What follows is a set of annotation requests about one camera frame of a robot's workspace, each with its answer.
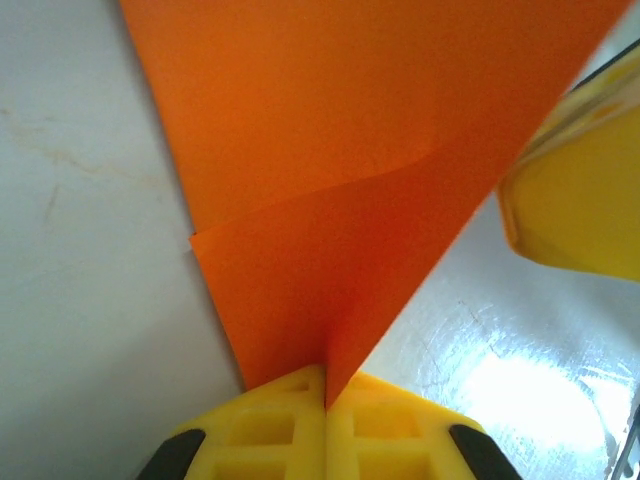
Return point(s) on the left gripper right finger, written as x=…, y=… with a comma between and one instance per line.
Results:
x=390, y=435

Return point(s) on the orange paper sheet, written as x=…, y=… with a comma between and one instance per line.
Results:
x=325, y=125

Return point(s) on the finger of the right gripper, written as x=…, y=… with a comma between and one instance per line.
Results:
x=585, y=200
x=600, y=100

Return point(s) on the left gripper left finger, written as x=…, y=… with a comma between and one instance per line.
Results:
x=260, y=435

